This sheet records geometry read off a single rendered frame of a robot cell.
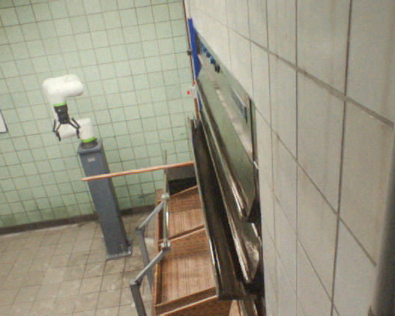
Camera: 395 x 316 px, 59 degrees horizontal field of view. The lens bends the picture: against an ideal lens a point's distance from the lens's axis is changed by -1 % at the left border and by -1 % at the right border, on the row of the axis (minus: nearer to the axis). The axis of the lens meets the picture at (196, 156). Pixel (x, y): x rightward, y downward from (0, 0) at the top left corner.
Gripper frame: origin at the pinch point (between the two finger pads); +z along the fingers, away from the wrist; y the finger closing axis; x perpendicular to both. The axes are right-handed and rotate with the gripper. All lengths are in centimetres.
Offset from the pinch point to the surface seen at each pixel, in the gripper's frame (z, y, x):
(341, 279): -54, -93, 216
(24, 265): 150, 95, -51
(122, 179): 98, -12, -111
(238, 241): -1, -93, 142
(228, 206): -1, -95, 118
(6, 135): 29, 96, -114
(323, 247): -55, -93, 210
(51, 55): -46, 29, -112
